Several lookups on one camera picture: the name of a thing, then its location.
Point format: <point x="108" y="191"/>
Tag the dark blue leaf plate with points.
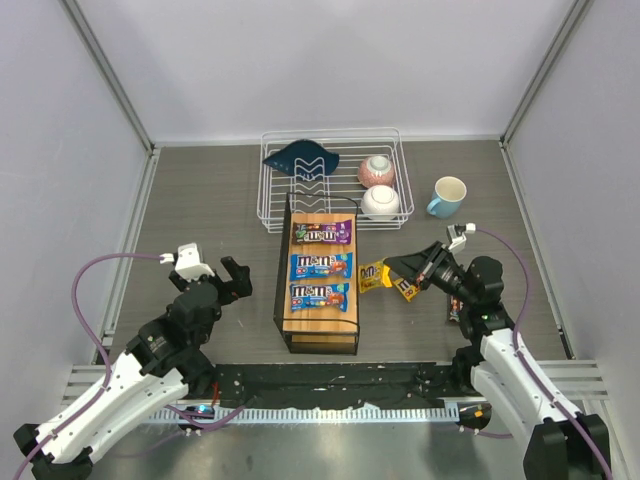
<point x="304" y="160"/>

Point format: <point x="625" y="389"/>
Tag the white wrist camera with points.
<point x="188" y="262"/>
<point x="457" y="236"/>

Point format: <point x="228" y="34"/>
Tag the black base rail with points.
<point x="329" y="386"/>

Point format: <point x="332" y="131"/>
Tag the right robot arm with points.
<point x="557" y="440"/>

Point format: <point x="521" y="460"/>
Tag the blue candy bag long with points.
<point x="320" y="266"/>

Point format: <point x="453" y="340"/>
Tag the yellow candy bag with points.
<point x="406" y="288"/>
<point x="373" y="275"/>

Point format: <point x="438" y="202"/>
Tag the white bowl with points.
<point x="380" y="203"/>

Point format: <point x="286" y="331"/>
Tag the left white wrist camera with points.
<point x="188" y="262"/>

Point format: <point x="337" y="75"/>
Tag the white cable duct strip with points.
<point x="366" y="414"/>

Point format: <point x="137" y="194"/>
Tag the blue candy bag short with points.
<point x="312" y="296"/>

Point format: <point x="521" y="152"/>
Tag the black wire wooden shelf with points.
<point x="327" y="330"/>

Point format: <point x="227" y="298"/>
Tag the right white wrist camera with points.
<point x="457" y="236"/>

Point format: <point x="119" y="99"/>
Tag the pink patterned bowl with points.
<point x="376" y="170"/>

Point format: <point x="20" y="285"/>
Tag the purple brown candy bag lower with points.
<point x="454" y="308"/>

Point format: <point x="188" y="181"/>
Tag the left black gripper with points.
<point x="223" y="284"/>

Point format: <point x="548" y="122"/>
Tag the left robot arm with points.
<point x="162" y="364"/>

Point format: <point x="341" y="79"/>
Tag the white wire dish rack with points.
<point x="311" y="188"/>

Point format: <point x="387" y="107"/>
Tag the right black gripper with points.
<point x="430" y="268"/>

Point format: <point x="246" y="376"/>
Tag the light blue mug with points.
<point x="449" y="193"/>

